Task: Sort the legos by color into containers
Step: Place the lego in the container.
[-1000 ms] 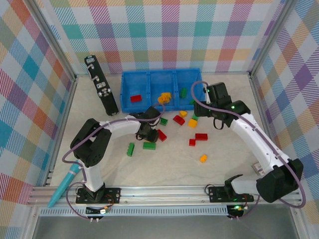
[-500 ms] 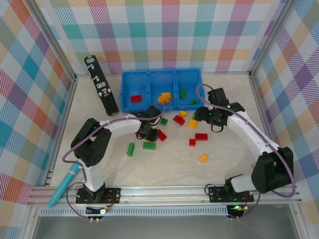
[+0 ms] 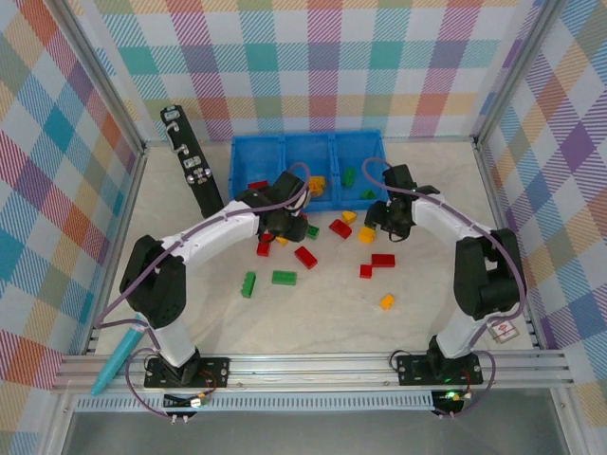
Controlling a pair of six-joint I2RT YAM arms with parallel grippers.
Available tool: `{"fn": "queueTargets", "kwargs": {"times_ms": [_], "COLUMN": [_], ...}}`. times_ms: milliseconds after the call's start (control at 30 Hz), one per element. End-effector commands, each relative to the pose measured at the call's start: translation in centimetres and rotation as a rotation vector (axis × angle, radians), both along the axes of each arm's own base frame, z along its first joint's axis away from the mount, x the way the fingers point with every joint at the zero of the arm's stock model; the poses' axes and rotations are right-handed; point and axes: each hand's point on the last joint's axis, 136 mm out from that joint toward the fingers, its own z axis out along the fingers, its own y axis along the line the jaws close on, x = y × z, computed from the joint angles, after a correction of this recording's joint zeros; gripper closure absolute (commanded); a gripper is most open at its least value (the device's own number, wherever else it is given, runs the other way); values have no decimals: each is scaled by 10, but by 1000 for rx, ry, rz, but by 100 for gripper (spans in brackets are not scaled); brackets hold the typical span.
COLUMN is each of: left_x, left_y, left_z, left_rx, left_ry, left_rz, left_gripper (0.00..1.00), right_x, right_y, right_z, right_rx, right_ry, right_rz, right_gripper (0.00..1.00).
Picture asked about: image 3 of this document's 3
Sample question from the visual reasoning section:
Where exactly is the blue three-compartment bin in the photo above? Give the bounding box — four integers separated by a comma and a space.
229, 130, 393, 212

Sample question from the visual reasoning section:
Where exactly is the black hard case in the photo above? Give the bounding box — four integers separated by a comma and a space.
159, 104, 225, 220

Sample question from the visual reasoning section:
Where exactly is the small card tag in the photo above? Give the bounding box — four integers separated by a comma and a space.
487, 319, 522, 343

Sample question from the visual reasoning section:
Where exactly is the teal marker pen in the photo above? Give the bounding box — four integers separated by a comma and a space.
89, 312, 146, 397

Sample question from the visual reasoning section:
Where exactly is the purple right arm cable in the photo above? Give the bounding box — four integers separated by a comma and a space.
362, 157, 527, 421

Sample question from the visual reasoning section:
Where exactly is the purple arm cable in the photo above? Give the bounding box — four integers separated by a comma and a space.
362, 157, 527, 421
94, 162, 312, 421

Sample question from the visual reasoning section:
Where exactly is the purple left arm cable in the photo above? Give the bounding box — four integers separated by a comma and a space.
94, 162, 312, 421

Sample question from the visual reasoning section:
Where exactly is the aluminium side frame rail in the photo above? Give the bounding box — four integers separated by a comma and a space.
473, 139, 544, 350
84, 144, 151, 356

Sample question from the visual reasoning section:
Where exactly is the aluminium back frame rail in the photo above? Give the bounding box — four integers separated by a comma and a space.
144, 135, 477, 144

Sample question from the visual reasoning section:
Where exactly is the aluminium front frame rail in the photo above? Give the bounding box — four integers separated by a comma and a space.
51, 350, 575, 394

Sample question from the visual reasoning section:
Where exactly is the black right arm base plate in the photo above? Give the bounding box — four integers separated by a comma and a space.
395, 353, 485, 388

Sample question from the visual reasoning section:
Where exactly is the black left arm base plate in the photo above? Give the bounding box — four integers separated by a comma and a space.
144, 357, 231, 390

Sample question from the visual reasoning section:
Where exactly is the white slotted cable duct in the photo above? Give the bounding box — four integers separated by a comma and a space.
75, 395, 435, 412

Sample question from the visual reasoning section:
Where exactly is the aluminium frame post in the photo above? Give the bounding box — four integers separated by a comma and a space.
473, 0, 565, 143
49, 0, 146, 153

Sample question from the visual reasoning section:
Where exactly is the small wire connector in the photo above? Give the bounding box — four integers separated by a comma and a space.
433, 386, 475, 409
163, 391, 214, 411

